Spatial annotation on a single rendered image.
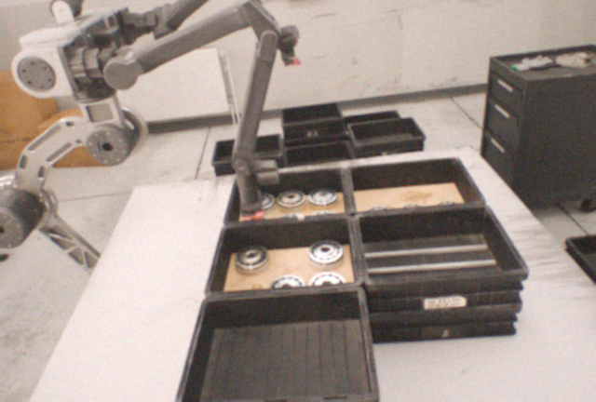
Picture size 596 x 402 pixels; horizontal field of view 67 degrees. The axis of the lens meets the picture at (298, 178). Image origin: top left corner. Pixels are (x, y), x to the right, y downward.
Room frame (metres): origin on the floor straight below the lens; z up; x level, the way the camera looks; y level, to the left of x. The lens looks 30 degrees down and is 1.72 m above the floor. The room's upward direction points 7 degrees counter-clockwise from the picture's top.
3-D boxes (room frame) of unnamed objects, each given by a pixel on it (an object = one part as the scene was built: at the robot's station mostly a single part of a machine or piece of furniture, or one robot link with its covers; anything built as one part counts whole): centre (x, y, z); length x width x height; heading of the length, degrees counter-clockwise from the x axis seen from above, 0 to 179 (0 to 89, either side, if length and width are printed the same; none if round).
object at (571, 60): (2.36, -1.60, 0.88); 0.29 x 0.22 x 0.03; 90
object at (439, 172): (1.24, -0.36, 0.87); 0.40 x 0.30 x 0.11; 86
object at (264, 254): (1.06, 0.17, 0.86); 0.10 x 0.10 x 0.01
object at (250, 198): (1.21, 0.16, 0.98); 0.10 x 0.07 x 0.07; 3
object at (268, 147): (2.37, 0.27, 0.37); 0.40 x 0.30 x 0.45; 90
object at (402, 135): (2.37, -0.53, 0.37); 0.40 x 0.30 x 0.45; 90
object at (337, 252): (1.04, -0.05, 0.86); 0.10 x 0.10 x 0.01
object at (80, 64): (1.17, 0.50, 1.45); 0.09 x 0.08 x 0.12; 0
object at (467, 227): (0.94, -0.34, 0.87); 0.40 x 0.30 x 0.11; 86
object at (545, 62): (2.39, -1.37, 0.88); 0.25 x 0.19 x 0.03; 90
